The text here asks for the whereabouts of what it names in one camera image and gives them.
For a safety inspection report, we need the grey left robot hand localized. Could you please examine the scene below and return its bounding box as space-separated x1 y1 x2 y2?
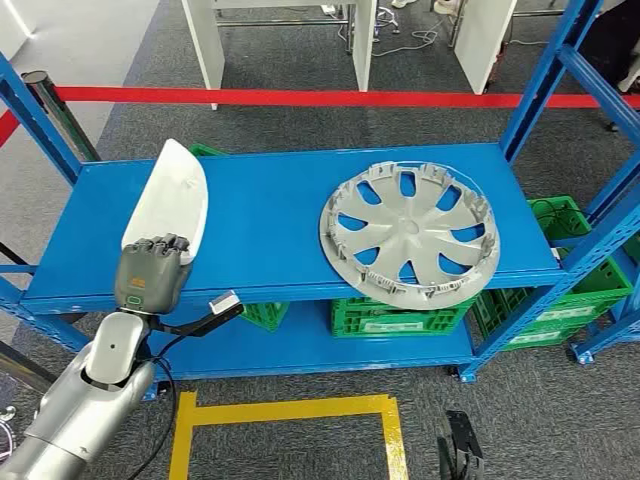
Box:
113 233 193 316

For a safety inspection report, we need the white plastic shell part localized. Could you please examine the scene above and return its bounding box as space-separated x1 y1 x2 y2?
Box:
121 137 210 268

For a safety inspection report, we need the yellow floor tape square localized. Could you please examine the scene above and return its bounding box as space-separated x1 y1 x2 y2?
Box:
168 390 410 480

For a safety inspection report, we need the red barrier belt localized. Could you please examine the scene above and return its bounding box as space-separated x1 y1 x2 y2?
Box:
54 84 640 111
0 109 21 148

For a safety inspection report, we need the white table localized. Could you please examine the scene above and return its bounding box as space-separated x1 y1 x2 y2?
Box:
452 0 566 95
180 0 378 111

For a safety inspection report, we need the silver wheel hubcap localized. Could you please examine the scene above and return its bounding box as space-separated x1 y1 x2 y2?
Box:
318 160 501 311

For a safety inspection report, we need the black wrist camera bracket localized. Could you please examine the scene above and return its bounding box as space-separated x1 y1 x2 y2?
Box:
147 301 246 339

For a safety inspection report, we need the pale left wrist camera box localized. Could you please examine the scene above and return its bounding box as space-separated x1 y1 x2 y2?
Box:
208 290 242 317

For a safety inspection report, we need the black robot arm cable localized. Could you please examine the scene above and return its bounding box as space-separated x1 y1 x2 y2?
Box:
127 317 178 480

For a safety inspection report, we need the chrome stanchion post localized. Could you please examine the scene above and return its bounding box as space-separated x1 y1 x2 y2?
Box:
20 70 102 164

